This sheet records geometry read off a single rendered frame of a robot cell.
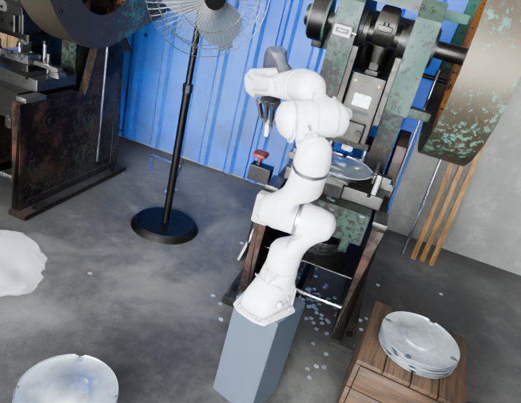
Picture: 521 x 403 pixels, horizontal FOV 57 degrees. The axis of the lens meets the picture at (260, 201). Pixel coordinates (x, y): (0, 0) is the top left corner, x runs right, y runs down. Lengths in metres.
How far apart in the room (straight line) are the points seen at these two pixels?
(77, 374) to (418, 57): 1.64
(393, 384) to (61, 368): 1.09
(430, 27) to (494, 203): 1.80
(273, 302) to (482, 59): 1.03
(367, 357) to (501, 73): 1.04
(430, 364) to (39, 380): 1.27
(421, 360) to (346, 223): 0.63
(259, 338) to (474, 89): 1.10
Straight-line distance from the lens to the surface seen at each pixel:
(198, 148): 3.74
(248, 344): 1.76
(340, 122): 1.42
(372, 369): 1.80
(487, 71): 1.77
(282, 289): 1.62
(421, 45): 2.03
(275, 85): 1.58
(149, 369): 2.03
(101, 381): 1.67
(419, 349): 1.89
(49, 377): 1.69
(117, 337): 2.14
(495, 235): 3.66
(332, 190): 2.13
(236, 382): 1.89
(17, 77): 2.81
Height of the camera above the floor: 1.47
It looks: 25 degrees down
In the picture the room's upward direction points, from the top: 15 degrees clockwise
